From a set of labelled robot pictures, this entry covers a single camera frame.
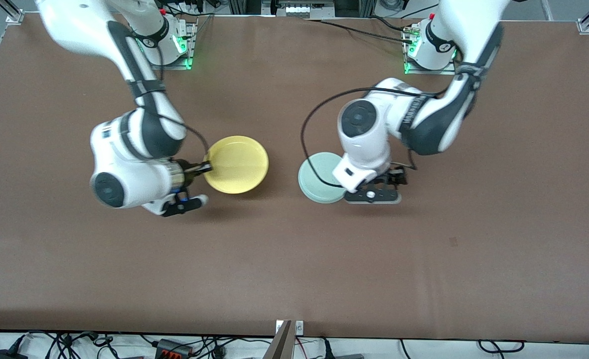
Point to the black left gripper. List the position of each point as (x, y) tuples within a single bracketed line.
[(395, 176)]

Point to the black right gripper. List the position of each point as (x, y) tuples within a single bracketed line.
[(191, 170)]

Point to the yellow round plate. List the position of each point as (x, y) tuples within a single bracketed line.
[(239, 164)]

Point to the pale green round plate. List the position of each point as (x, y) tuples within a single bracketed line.
[(324, 164)]

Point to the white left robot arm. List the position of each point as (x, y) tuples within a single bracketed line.
[(364, 139)]

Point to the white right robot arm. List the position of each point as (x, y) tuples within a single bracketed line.
[(125, 169)]

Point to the brown table cover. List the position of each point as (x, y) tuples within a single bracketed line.
[(294, 259)]

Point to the black orange power strip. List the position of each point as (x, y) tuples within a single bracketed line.
[(172, 347)]

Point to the grey terminal block device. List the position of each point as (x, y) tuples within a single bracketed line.
[(299, 10)]

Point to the grey wedge-shaped bar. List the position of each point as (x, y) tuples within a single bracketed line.
[(280, 346)]

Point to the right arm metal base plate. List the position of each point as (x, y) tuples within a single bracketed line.
[(175, 66)]

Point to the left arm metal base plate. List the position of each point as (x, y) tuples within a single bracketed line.
[(424, 72)]

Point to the small metal edge bracket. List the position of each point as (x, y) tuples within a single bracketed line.
[(299, 327)]

